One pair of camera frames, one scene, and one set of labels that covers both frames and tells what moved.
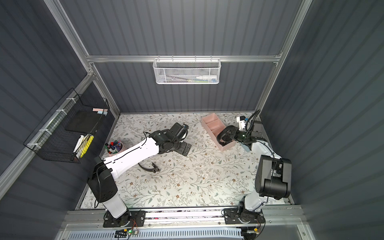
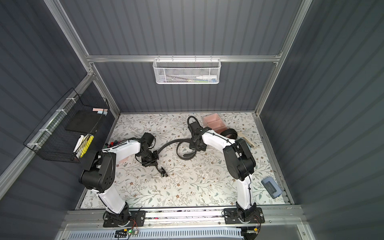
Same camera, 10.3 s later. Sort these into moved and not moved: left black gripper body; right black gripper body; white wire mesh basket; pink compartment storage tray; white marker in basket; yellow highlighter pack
Moved: right black gripper body; left black gripper body
Not moved: yellow highlighter pack; pink compartment storage tray; white wire mesh basket; white marker in basket
